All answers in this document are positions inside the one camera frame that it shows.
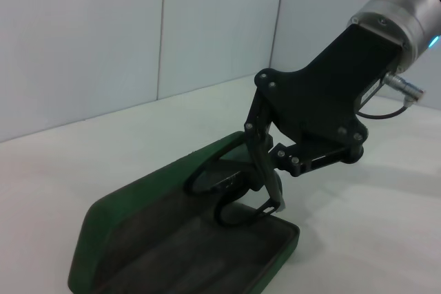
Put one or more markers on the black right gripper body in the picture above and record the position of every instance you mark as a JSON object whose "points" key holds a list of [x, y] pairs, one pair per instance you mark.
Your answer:
{"points": [[320, 101]]}

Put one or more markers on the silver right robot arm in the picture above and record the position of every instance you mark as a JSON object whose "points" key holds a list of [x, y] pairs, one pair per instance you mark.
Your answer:
{"points": [[406, 8]]}

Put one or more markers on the green glasses case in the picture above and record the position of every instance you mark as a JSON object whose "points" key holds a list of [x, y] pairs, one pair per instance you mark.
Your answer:
{"points": [[144, 256]]}

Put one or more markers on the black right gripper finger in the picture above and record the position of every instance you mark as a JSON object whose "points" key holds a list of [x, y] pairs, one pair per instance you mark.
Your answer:
{"points": [[324, 158], [260, 142]]}

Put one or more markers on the black glasses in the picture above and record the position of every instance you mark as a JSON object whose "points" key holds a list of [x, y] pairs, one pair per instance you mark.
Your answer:
{"points": [[224, 184]]}

